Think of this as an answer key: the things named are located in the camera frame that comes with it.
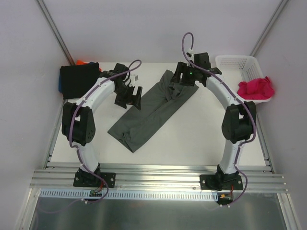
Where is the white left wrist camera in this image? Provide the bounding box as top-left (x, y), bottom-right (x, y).
top-left (123, 74), bottom-right (139, 87)

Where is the aluminium mounting rail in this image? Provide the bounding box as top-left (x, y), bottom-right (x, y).
top-left (30, 162), bottom-right (289, 193)

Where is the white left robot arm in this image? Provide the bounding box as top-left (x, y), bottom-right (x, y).
top-left (61, 63), bottom-right (142, 186)

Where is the aluminium left frame post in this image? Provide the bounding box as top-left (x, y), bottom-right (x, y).
top-left (35, 0), bottom-right (75, 65)

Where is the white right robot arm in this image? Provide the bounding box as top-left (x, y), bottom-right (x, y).
top-left (169, 50), bottom-right (256, 191)

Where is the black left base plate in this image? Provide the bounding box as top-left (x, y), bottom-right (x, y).
top-left (73, 167), bottom-right (116, 188)

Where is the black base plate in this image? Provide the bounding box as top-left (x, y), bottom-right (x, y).
top-left (200, 174), bottom-right (243, 191)
top-left (73, 167), bottom-right (116, 188)

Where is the folded orange t shirt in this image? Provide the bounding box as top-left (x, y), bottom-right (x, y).
top-left (76, 60), bottom-right (101, 71)

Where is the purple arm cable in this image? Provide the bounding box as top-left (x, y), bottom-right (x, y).
top-left (181, 32), bottom-right (257, 208)
top-left (69, 59), bottom-right (142, 206)

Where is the aluminium corner frame post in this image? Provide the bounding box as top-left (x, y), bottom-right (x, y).
top-left (249, 0), bottom-right (290, 57)

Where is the white plastic basket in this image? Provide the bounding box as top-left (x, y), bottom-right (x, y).
top-left (215, 55), bottom-right (272, 104)

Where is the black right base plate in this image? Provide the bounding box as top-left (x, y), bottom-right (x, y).
top-left (200, 174), bottom-right (243, 191)

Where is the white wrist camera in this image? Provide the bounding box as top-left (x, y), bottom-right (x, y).
top-left (123, 74), bottom-right (139, 87)
top-left (186, 49), bottom-right (194, 63)

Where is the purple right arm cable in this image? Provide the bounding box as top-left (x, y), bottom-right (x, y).
top-left (181, 32), bottom-right (257, 208)

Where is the pink t shirt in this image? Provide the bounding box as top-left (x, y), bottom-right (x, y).
top-left (237, 76), bottom-right (275, 100)

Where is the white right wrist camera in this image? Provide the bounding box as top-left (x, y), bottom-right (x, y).
top-left (186, 49), bottom-right (194, 63)

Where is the folded black t shirt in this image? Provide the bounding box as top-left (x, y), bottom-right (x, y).
top-left (59, 65), bottom-right (100, 100)

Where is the folded blue t shirt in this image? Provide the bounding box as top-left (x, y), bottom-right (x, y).
top-left (58, 75), bottom-right (62, 93)

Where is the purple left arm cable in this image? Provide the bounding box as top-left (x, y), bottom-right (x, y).
top-left (69, 59), bottom-right (142, 206)

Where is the grey t shirt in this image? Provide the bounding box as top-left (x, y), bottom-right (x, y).
top-left (108, 70), bottom-right (199, 153)

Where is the white slotted cable duct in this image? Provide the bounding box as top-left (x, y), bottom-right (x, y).
top-left (40, 189), bottom-right (218, 202)

